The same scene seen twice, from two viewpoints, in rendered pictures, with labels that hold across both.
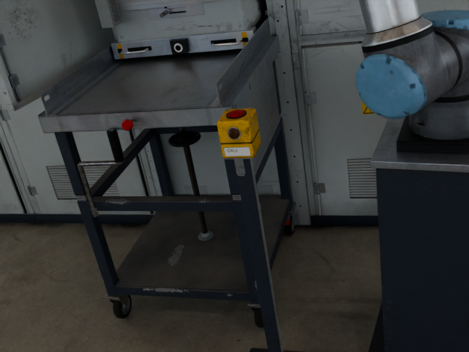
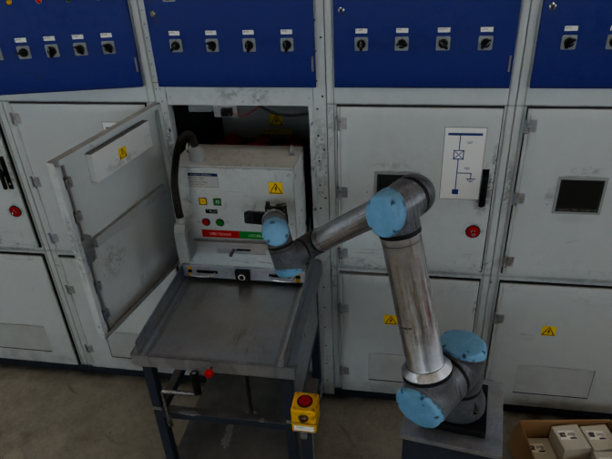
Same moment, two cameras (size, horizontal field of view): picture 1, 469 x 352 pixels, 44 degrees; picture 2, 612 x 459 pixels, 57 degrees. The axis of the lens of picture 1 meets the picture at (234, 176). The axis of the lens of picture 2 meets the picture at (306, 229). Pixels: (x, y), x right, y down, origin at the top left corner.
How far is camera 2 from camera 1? 0.88 m
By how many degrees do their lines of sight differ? 8
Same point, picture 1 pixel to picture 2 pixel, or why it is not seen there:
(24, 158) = (85, 323)
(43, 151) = not seen: hidden behind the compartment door
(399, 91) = (427, 417)
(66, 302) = not seen: outside the picture
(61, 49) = (140, 271)
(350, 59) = (378, 286)
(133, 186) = not seen: hidden behind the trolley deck
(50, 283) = (110, 444)
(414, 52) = (439, 392)
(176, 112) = (249, 366)
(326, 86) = (357, 301)
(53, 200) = (107, 357)
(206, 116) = (273, 372)
